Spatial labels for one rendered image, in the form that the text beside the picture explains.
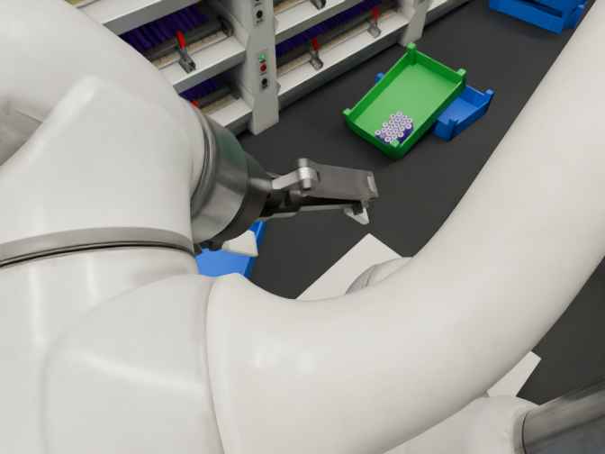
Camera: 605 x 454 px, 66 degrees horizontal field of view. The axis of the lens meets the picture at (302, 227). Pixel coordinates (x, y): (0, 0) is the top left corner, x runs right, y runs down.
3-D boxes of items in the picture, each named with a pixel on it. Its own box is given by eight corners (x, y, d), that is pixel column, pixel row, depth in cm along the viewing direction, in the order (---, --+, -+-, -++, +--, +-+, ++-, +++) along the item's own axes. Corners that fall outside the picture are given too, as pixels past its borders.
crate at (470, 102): (486, 113, 149) (494, 91, 142) (447, 142, 140) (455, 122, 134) (412, 71, 162) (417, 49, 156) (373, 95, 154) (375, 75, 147)
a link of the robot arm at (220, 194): (79, 121, 31) (140, 148, 36) (93, 254, 29) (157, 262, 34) (194, 67, 28) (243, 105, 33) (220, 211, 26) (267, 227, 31)
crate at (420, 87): (398, 161, 136) (395, 147, 128) (347, 127, 145) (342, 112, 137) (465, 89, 138) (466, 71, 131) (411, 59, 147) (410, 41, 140)
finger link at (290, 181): (236, 186, 39) (258, 158, 34) (292, 184, 41) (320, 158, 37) (241, 213, 38) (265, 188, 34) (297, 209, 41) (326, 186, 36)
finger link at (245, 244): (228, 249, 48) (221, 251, 49) (258, 256, 55) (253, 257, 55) (222, 222, 49) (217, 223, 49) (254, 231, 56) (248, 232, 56)
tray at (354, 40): (403, 31, 167) (421, 0, 155) (275, 104, 143) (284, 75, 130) (366, -8, 170) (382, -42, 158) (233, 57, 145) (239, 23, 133)
